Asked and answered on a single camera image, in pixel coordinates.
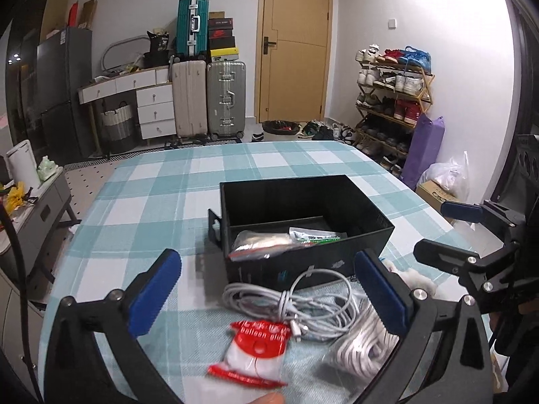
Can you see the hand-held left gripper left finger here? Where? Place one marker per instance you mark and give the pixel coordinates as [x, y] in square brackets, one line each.
[153, 294]

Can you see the wooden door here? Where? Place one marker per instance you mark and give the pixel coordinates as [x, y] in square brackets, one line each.
[294, 71]

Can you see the red and white packet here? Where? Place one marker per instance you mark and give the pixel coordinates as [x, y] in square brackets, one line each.
[257, 353]

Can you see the red paper bag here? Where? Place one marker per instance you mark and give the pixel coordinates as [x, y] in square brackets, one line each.
[73, 14]

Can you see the flat cardboard sheet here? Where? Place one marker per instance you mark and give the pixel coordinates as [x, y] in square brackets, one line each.
[54, 8]

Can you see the yellow bag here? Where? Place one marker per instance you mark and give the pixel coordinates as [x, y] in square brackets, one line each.
[17, 195]

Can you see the purple fabric bag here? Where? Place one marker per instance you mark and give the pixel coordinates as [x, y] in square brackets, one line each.
[423, 151]

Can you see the teal suitcase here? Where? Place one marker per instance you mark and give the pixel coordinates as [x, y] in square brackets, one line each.
[187, 29]

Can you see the grey side cabinet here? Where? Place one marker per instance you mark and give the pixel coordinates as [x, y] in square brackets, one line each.
[46, 214]

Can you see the white plastic bag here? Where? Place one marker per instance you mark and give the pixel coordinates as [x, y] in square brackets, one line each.
[446, 176]

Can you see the black bag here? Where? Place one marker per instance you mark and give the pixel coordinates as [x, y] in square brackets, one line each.
[158, 46]

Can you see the beige suitcase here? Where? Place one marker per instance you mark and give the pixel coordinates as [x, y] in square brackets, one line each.
[189, 96]

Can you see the stack of shoe boxes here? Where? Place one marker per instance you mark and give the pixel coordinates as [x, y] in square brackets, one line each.
[221, 33]

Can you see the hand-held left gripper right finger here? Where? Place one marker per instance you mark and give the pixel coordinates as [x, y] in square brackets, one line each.
[381, 294]

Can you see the white oval frame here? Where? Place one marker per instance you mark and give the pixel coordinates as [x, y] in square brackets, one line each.
[126, 40]

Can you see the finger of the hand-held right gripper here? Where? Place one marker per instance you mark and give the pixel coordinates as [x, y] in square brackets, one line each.
[442, 252]
[461, 210]

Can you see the brown cardboard box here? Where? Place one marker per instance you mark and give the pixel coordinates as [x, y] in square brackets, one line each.
[88, 14]

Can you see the silver foil bag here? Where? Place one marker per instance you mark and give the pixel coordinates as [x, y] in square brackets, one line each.
[261, 240]

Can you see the silver suitcase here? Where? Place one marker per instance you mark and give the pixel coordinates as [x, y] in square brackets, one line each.
[225, 96]

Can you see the pale green object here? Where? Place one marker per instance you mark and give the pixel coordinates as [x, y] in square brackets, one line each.
[48, 170]

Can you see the black storage box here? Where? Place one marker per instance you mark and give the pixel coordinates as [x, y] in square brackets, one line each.
[294, 261]

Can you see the person's left hand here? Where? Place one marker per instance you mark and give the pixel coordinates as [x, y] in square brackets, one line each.
[263, 399]

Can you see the white dresser with drawers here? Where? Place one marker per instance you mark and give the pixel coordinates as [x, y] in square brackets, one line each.
[156, 113]

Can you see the green and white packet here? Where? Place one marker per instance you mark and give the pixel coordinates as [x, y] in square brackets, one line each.
[311, 235]

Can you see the wooden shoe rack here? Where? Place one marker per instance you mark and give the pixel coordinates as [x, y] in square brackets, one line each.
[425, 88]

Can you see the dark glass cabinet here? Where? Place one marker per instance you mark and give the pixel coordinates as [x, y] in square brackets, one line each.
[21, 92]

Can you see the grey laundry basket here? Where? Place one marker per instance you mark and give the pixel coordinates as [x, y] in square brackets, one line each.
[118, 128]

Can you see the collection of racked shoes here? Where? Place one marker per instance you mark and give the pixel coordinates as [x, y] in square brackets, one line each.
[406, 111]

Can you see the dark refrigerator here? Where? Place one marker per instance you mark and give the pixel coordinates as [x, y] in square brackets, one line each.
[63, 92]

